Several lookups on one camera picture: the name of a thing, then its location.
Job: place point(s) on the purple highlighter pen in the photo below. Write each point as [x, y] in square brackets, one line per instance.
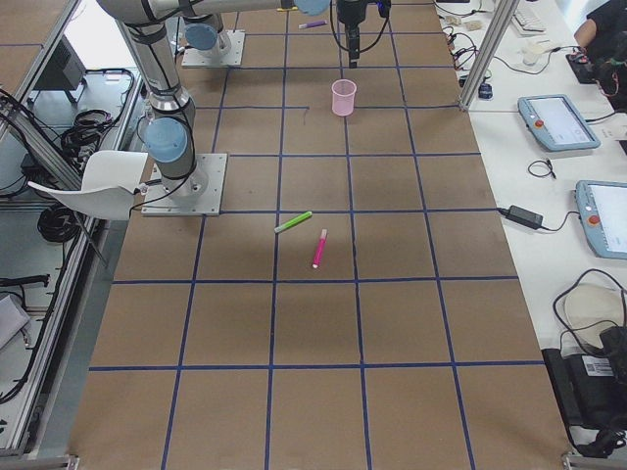
[312, 24]

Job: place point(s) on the green highlighter pen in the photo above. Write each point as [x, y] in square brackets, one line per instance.
[292, 222]

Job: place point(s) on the person in black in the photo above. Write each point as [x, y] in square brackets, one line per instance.
[603, 36]

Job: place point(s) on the black power adapter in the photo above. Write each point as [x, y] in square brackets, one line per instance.
[522, 216]

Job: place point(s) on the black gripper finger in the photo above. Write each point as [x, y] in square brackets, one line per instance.
[353, 59]

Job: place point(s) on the pink mesh cup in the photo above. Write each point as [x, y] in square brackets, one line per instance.
[343, 97]

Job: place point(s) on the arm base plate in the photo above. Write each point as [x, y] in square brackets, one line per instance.
[230, 49]
[200, 194]

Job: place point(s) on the upper teach pendant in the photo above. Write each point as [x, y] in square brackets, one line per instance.
[556, 124]

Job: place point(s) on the white keyboard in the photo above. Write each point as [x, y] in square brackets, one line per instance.
[525, 20]

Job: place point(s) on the white plastic chair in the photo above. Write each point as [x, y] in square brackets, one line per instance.
[110, 181]

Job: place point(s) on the lower teach pendant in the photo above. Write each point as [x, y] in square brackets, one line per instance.
[602, 209]

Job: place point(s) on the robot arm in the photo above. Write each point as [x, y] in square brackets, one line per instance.
[169, 137]

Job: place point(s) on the pink highlighter pen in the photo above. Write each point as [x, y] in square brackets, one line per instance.
[317, 257]

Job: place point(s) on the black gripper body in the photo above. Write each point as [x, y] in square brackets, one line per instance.
[351, 13]

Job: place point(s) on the teach pendant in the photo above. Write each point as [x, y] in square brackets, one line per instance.
[556, 124]
[602, 209]

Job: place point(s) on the aluminium frame post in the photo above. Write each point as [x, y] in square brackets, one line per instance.
[487, 50]

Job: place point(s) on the black computer box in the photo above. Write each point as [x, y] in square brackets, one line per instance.
[64, 71]

